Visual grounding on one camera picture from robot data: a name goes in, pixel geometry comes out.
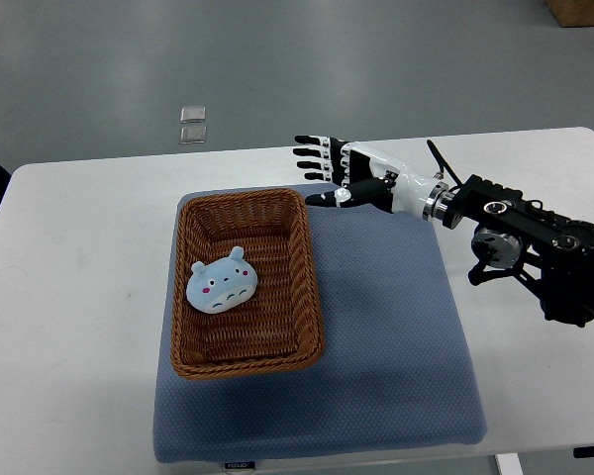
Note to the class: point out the brown cardboard box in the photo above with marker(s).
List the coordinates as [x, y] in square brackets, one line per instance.
[572, 13]

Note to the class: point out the blue quilted cushion mat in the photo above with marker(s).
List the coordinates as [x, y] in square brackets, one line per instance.
[395, 372]

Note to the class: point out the metal floor plate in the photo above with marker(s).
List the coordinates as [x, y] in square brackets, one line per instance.
[193, 134]
[192, 114]

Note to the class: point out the blue plush toy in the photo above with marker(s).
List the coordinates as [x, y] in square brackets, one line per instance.
[221, 285]

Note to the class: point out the brown wicker basket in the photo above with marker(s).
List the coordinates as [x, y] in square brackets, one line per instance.
[280, 328]

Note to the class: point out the upper metal floor plate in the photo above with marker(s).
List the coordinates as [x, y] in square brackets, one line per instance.
[192, 114]

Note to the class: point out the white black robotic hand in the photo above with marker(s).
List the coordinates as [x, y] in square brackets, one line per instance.
[372, 176]

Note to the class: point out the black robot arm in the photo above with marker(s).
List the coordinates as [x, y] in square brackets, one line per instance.
[551, 255]

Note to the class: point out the white table leg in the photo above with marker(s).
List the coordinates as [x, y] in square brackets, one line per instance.
[508, 464]

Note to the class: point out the lower metal floor plate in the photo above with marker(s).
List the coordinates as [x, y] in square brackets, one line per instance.
[193, 134]

